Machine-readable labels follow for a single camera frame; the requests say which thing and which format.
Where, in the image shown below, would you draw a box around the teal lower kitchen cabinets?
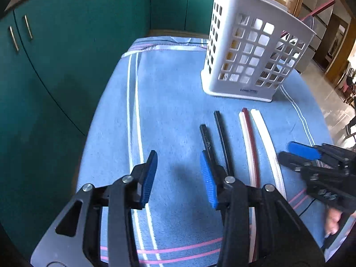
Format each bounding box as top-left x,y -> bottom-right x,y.
1,0 -> 203,257

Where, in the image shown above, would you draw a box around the black chopstick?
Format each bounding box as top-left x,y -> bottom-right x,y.
199,124 -> 217,174
214,110 -> 234,176

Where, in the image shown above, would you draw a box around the right hand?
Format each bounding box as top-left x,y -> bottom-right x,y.
325,207 -> 342,236

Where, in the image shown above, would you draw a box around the white plastic utensil basket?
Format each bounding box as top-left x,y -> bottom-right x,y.
201,0 -> 315,102

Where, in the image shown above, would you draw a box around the red handled spoon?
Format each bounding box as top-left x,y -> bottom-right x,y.
298,0 -> 336,37

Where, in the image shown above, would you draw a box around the red white chopstick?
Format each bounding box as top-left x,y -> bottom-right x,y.
239,108 -> 260,263

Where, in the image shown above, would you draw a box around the black chopstick right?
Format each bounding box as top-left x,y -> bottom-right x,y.
214,110 -> 234,176

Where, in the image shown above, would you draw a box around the blue striped table cloth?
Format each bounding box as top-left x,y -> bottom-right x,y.
78,36 -> 332,266

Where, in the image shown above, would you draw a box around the black chopstick left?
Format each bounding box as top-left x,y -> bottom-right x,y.
199,124 -> 217,174

